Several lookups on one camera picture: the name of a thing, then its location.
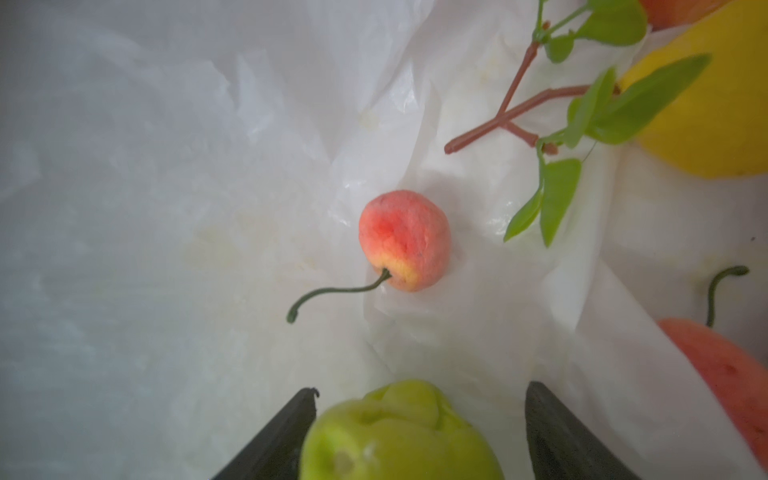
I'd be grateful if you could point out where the green fake fruit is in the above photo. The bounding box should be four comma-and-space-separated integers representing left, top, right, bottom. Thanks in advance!
299, 380, 504, 479

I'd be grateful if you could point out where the small red fake cherry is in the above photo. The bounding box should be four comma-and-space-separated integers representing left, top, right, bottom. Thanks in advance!
286, 190, 452, 324

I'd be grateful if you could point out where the white plastic bag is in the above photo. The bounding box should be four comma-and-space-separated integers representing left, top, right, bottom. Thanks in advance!
1, 1, 767, 479

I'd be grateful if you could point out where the yellow fake lemon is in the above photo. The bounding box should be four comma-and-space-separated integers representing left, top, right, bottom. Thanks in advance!
620, 0, 767, 179

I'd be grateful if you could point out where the red fake apple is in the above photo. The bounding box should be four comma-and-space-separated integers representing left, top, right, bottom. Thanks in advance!
657, 265, 767, 468

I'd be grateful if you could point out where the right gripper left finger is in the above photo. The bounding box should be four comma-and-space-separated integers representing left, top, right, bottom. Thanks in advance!
212, 388, 320, 480

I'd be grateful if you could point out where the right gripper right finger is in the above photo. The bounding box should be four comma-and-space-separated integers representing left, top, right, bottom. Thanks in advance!
525, 381, 639, 480

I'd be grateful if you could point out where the fake leafy twig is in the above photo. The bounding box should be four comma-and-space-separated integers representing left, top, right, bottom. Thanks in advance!
444, 1, 712, 246

